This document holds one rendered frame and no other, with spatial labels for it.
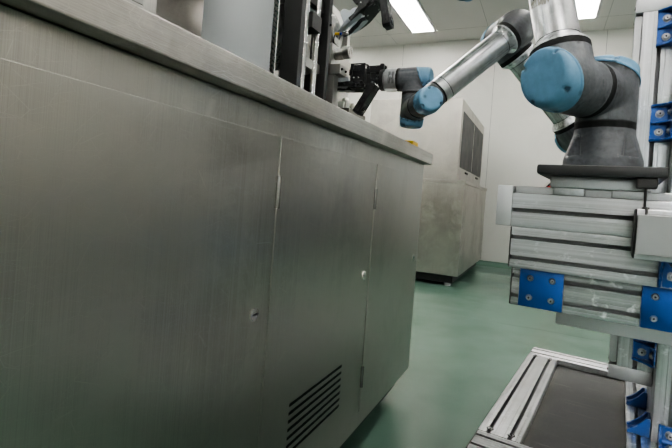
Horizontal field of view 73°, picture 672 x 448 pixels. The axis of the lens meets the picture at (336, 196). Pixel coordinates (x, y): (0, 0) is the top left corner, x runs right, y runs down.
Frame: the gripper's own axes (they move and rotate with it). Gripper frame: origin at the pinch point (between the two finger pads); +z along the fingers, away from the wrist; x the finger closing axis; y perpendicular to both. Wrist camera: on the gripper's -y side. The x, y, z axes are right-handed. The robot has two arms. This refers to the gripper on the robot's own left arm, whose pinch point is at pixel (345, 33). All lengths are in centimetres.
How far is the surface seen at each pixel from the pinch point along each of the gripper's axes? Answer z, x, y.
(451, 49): -47, -448, 147
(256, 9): 11.1, 37.1, 1.4
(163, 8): 32, 43, 20
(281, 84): 5, 76, -45
